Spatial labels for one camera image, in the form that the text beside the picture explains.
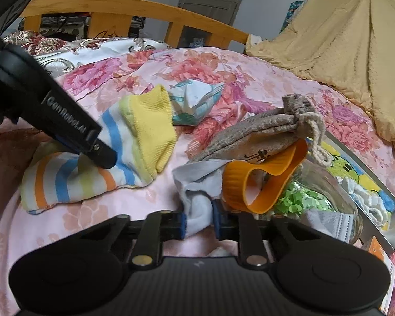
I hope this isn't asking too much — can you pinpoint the beige blanket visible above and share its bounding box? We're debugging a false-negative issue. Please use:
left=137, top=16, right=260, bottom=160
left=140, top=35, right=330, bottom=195
left=245, top=0, right=395, bottom=185

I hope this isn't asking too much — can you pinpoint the white gold patterned cloth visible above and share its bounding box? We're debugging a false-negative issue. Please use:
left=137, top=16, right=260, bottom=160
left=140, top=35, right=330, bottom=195
left=2, top=29, right=172, bottom=80

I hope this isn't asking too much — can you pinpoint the metal box with cartoon print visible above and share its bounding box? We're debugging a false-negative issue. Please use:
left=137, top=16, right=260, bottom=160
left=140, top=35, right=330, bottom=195
left=304, top=130, right=395, bottom=251

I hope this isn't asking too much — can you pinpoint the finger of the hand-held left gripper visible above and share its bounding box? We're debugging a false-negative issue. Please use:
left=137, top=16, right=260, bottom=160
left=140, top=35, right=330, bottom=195
left=53, top=134, right=118, bottom=169

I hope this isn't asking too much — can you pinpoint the wooden bed headboard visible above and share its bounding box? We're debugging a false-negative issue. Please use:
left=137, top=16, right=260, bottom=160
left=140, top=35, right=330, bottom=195
left=20, top=0, right=251, bottom=55

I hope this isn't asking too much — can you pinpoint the striped sock with yellow cuff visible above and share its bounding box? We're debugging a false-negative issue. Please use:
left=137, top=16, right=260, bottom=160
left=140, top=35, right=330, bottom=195
left=20, top=85, right=178, bottom=214

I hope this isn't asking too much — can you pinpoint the grey door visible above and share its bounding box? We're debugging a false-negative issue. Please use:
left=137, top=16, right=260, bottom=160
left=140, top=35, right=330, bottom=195
left=178, top=0, right=242, bottom=48

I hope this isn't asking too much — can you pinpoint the glass jar with green bits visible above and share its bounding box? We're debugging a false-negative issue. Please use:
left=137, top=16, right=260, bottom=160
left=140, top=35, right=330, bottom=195
left=260, top=163, right=364, bottom=246

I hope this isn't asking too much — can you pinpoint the orange white carton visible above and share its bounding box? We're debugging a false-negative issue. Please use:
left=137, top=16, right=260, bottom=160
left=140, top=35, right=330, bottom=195
left=361, top=235, right=395, bottom=315

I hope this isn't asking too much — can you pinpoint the white teal plastic packet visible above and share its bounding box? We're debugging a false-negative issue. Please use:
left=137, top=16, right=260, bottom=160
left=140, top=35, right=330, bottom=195
left=168, top=80, right=225, bottom=126

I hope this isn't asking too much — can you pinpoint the brown knit sock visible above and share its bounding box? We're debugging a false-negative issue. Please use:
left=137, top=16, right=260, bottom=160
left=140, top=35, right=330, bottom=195
left=185, top=94, right=333, bottom=168

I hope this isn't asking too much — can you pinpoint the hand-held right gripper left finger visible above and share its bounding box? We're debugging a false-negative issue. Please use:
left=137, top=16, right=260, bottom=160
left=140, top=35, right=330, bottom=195
left=81, top=210, right=188, bottom=267

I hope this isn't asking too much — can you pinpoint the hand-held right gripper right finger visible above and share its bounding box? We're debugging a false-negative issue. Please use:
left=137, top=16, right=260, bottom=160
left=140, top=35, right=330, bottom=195
left=211, top=199, right=317, bottom=267

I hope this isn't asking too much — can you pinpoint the grey white face mask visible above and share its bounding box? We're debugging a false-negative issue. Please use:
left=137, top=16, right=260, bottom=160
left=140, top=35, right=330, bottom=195
left=304, top=209, right=358, bottom=243

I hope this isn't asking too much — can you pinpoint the grey white sock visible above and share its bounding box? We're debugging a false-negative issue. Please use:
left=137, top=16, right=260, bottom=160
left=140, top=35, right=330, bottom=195
left=173, top=163, right=237, bottom=238

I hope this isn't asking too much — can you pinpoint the pink floral quilt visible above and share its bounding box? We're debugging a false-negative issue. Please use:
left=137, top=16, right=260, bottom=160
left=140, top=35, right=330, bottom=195
left=0, top=45, right=395, bottom=316

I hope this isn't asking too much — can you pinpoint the colourful wall poster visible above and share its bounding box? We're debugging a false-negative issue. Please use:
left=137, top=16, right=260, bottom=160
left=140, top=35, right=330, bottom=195
left=279, top=1, right=305, bottom=34

